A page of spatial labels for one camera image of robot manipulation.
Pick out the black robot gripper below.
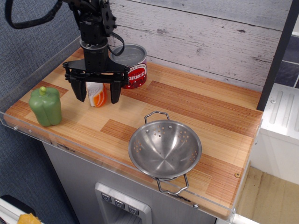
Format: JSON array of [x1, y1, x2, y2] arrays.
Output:
[[63, 47, 129, 104]]

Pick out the orange white apple slice toy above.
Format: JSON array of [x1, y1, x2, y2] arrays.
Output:
[[86, 82, 107, 107]]

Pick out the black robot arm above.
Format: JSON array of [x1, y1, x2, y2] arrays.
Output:
[[63, 0, 129, 104]]

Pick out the purple red cherries can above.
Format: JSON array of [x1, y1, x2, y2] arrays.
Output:
[[110, 44, 147, 89]]

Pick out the green toy bell pepper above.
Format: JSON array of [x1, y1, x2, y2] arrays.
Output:
[[28, 86, 62, 127]]

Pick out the stainless steel colander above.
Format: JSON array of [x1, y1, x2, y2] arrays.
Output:
[[128, 117, 202, 196]]

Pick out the grey toy fridge cabinet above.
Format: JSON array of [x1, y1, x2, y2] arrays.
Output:
[[44, 143, 216, 224]]

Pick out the yellow orange object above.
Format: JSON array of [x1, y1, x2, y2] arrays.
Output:
[[17, 213, 42, 224]]

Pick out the white toy sink unit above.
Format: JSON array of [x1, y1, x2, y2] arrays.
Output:
[[249, 84, 299, 184]]

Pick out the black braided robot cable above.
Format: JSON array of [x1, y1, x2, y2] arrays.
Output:
[[4, 0, 63, 30]]

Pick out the dark grey right post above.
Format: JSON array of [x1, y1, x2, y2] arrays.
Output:
[[256, 0, 299, 111]]

